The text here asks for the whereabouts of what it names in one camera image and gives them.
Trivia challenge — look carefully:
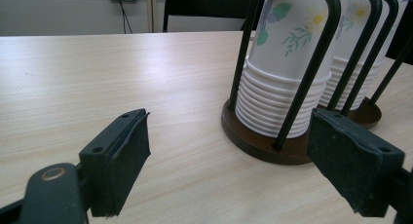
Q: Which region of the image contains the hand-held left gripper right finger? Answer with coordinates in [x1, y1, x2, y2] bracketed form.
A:
[306, 107, 406, 218]

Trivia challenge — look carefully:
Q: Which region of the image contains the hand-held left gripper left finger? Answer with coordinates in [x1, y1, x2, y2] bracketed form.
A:
[78, 108, 152, 218]

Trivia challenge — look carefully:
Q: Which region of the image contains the black wire cup holder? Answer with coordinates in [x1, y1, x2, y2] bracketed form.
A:
[220, 0, 342, 167]
[316, 0, 413, 131]

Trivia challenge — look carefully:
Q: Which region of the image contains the stack of floral paper cups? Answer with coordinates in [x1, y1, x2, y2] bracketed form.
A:
[235, 0, 333, 139]
[319, 0, 413, 111]

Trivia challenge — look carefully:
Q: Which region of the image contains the black chair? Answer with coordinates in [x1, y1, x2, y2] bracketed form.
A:
[162, 0, 271, 33]

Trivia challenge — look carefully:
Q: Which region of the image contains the black cable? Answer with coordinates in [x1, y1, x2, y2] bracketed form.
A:
[114, 0, 133, 35]

